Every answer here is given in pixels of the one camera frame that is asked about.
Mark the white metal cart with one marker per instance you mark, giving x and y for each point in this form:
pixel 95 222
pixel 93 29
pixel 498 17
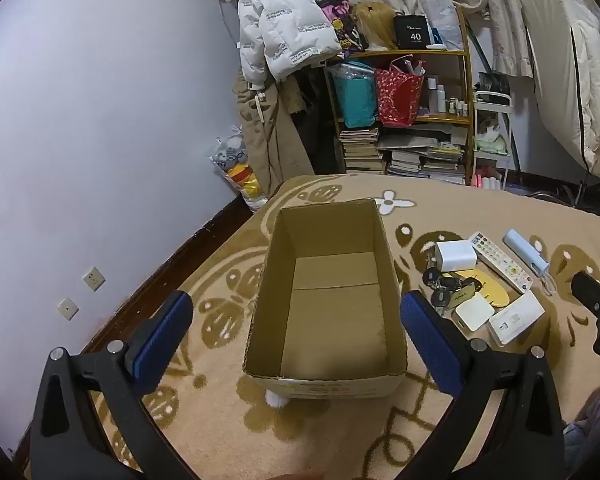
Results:
pixel 490 97

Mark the yellow oval card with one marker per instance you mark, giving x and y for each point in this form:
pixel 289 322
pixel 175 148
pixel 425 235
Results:
pixel 490 290

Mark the dark hanging clothes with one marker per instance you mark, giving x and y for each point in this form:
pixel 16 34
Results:
pixel 315 120

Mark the pile of flat magazines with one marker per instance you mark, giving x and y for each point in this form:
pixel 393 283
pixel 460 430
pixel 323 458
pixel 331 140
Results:
pixel 420 162

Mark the blonde wig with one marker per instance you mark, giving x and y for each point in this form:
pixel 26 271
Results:
pixel 375 22

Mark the stack of old books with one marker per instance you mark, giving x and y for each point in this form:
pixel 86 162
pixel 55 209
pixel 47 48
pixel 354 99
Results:
pixel 360 152

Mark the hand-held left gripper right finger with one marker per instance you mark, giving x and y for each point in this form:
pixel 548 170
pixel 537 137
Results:
pixel 430 345

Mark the white puffer jacket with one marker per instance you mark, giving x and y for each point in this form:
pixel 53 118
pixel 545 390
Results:
pixel 280 25

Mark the black box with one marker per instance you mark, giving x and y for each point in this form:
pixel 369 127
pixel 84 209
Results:
pixel 412 32

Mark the person's clothed leg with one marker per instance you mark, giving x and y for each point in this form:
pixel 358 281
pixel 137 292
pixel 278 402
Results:
pixel 595 420

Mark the black colourful print bag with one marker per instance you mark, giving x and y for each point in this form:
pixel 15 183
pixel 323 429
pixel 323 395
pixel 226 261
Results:
pixel 342 25

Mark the red patterned bag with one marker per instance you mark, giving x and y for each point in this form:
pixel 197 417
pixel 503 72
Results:
pixel 397 97

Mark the wooden shelf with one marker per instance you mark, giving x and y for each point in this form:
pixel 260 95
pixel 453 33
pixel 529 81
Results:
pixel 410 53

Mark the beige coat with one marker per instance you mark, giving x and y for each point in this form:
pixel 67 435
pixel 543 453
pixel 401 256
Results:
pixel 275 145

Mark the white folded mattress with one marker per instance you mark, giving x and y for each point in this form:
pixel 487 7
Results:
pixel 560 60

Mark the pink and white bottles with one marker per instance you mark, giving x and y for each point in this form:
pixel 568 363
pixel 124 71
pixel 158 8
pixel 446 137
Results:
pixel 486 182

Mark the row of small bottles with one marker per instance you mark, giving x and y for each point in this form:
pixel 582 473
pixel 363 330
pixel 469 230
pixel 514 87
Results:
pixel 440 100

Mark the white remote control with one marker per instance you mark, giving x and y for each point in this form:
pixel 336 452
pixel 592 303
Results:
pixel 500 262

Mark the teal bag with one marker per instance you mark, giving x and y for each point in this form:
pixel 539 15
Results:
pixel 357 100

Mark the green tissue pack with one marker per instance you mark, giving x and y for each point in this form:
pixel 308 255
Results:
pixel 490 142

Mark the light blue handheld device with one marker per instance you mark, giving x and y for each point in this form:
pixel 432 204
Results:
pixel 522 250

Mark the dark picture frame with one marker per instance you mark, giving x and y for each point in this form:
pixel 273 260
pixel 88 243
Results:
pixel 492 82

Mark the white square box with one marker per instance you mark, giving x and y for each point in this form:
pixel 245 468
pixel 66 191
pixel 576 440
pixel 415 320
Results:
pixel 475 312

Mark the white charger cube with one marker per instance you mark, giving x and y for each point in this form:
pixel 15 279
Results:
pixel 452 257

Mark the cardboard box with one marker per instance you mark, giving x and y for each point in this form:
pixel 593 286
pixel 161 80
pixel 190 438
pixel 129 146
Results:
pixel 330 310

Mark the bag of plush toys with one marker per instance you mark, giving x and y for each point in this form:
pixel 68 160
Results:
pixel 235 170

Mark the wall socket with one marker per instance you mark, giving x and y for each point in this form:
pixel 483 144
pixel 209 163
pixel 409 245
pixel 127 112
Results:
pixel 67 309
pixel 94 279

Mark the bunch of keys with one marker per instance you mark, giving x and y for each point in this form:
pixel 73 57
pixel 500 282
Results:
pixel 432 276

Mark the white plastic bag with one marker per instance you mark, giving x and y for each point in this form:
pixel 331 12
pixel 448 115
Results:
pixel 442 15

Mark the beige printed blanket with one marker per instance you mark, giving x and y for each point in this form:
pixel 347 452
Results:
pixel 330 440

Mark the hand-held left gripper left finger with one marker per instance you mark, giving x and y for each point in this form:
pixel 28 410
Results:
pixel 160 340

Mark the white rectangular device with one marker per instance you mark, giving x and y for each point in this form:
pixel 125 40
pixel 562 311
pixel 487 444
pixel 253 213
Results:
pixel 520 315

